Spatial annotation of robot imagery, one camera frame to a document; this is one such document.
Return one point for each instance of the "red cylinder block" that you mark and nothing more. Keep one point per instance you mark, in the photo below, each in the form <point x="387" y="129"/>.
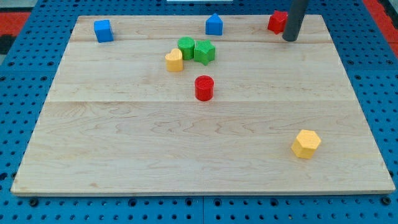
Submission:
<point x="204" y="88"/>

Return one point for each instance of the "light wooden board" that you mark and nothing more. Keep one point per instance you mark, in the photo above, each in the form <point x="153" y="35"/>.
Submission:
<point x="116" y="123"/>

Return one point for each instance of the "yellow heart block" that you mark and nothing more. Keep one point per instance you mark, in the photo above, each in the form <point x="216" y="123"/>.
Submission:
<point x="174" y="61"/>

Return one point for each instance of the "green star block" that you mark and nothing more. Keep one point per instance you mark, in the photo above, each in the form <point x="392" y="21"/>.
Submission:
<point x="204" y="52"/>

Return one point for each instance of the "green cylinder block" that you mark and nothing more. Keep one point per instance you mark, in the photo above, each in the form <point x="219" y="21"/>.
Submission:
<point x="187" y="46"/>

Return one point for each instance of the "blue house-shaped block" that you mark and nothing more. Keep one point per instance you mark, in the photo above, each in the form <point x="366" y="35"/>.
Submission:
<point x="214" y="25"/>

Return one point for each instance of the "yellow hexagon block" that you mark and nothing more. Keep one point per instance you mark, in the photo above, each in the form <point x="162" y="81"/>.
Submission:
<point x="305" y="144"/>

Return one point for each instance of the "red star block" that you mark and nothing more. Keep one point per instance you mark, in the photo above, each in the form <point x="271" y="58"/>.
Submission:
<point x="277" y="21"/>

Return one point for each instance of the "blue cube block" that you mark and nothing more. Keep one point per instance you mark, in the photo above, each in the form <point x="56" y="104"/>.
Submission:
<point x="103" y="31"/>

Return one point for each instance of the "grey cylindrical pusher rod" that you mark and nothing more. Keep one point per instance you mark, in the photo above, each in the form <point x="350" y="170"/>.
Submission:
<point x="294" y="20"/>

